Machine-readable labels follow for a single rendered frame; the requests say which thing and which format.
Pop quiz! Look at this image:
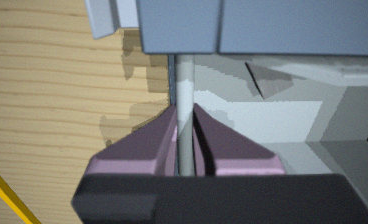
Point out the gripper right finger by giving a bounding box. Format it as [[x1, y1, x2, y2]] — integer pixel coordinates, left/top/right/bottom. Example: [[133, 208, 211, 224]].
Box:
[[192, 103, 288, 176]]

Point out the yellow bar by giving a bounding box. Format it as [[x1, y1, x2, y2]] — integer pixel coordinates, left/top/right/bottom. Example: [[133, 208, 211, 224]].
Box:
[[0, 176, 41, 224]]

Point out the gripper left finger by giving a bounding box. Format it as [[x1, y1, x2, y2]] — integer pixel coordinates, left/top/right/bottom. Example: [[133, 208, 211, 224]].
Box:
[[82, 103, 177, 177]]

